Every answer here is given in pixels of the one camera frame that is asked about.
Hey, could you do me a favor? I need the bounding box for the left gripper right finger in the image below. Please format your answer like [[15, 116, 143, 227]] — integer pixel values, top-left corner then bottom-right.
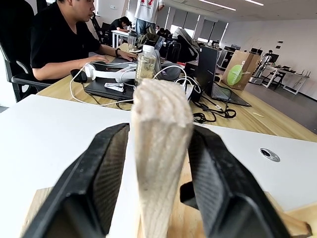
[[188, 124, 291, 238]]

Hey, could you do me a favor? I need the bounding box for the black cable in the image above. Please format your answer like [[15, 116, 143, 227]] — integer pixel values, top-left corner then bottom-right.
[[192, 85, 237, 123]]

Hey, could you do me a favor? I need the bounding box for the black office chair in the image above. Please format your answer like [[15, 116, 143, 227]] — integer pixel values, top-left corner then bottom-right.
[[0, 0, 52, 103]]

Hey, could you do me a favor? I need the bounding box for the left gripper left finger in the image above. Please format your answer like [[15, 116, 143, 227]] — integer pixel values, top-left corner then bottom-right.
[[22, 122, 131, 238]]

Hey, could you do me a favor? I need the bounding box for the open black laptop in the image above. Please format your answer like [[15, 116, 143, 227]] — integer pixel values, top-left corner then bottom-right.
[[196, 44, 252, 107]]

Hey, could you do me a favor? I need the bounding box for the white headset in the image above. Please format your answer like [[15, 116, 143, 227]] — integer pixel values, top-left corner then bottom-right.
[[84, 62, 138, 84]]

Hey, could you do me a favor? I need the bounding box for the dark capped water bottle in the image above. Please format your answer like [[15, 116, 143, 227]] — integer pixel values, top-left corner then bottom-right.
[[127, 30, 137, 52]]

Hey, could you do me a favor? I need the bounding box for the black computer mouse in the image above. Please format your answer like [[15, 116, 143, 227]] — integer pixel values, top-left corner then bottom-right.
[[70, 68, 88, 84]]

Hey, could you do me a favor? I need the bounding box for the grey black backpack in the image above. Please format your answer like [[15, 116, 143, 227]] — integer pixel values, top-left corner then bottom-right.
[[172, 27, 201, 63]]

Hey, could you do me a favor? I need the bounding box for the person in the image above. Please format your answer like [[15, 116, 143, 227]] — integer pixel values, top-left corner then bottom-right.
[[109, 16, 133, 33], [133, 0, 165, 36], [29, 0, 138, 84]]

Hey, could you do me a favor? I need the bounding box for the clear plastic bottle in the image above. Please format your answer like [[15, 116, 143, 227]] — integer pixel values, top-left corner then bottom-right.
[[134, 44, 157, 88]]

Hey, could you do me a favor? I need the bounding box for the closed black laptop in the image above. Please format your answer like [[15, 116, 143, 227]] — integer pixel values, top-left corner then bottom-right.
[[83, 77, 136, 101]]

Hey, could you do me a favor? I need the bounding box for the white charger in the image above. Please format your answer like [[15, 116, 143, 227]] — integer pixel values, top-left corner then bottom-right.
[[174, 76, 202, 101]]

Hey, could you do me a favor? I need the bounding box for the wooden bar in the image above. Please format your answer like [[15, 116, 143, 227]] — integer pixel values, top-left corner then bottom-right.
[[284, 207, 313, 238], [130, 78, 195, 238]]

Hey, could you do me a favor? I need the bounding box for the white cable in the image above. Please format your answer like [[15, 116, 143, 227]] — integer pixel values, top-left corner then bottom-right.
[[69, 61, 199, 107]]

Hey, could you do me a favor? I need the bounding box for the brown paper bag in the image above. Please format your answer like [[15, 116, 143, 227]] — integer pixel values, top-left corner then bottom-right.
[[221, 50, 261, 91]]

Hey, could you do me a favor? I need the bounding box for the silver foil packet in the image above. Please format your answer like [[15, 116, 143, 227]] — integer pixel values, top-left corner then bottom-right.
[[104, 82, 124, 92]]

